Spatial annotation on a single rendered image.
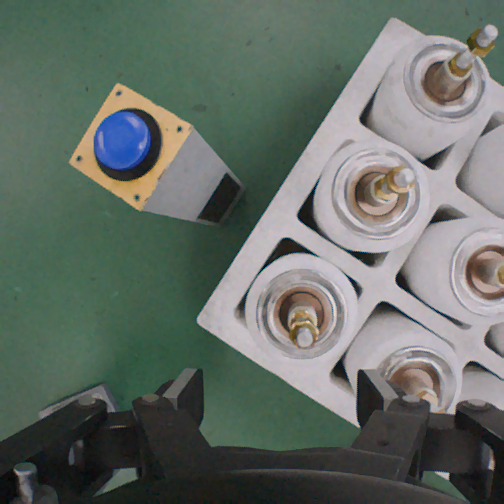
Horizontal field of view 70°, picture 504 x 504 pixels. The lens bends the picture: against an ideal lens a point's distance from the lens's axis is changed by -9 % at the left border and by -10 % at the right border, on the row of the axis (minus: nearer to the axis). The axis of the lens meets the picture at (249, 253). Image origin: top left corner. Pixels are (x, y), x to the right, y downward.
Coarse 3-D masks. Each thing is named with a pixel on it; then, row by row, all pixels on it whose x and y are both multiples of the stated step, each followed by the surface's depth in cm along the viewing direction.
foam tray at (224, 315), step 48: (384, 48) 38; (336, 144) 39; (288, 192) 39; (432, 192) 38; (288, 240) 50; (240, 288) 40; (384, 288) 39; (240, 336) 40; (480, 336) 38; (336, 384) 39
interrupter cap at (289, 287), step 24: (264, 288) 32; (288, 288) 32; (312, 288) 32; (336, 288) 32; (264, 312) 33; (288, 312) 33; (336, 312) 32; (264, 336) 32; (288, 336) 32; (336, 336) 32
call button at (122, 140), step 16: (128, 112) 26; (112, 128) 26; (128, 128) 26; (144, 128) 26; (96, 144) 26; (112, 144) 26; (128, 144) 26; (144, 144) 26; (112, 160) 26; (128, 160) 26
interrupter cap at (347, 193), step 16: (352, 160) 31; (368, 160) 31; (384, 160) 31; (400, 160) 31; (336, 176) 32; (352, 176) 31; (368, 176) 32; (416, 176) 31; (336, 192) 32; (352, 192) 32; (416, 192) 31; (336, 208) 32; (352, 208) 32; (368, 208) 32; (384, 208) 32; (400, 208) 31; (416, 208) 31; (352, 224) 32; (368, 224) 31; (384, 224) 31; (400, 224) 31
